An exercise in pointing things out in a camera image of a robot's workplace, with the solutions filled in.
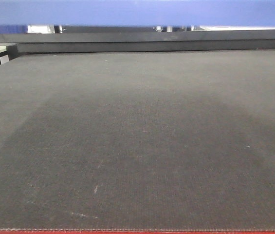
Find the blue plastic tray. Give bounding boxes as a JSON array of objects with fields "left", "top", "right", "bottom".
[{"left": 0, "top": 0, "right": 275, "bottom": 27}]

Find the black woven table mat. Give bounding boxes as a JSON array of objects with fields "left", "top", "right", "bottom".
[{"left": 0, "top": 50, "right": 275, "bottom": 231}]

